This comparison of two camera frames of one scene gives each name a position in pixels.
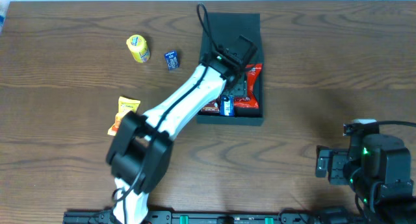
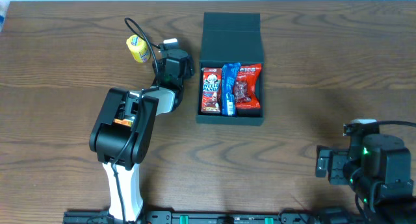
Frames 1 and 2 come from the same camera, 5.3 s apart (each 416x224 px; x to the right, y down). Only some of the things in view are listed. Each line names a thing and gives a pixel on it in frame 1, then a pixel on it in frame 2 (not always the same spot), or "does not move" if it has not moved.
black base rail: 200,217 does not move
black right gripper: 333,165 does not move
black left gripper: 240,88 -> 175,56
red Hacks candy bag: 251,100 does not move
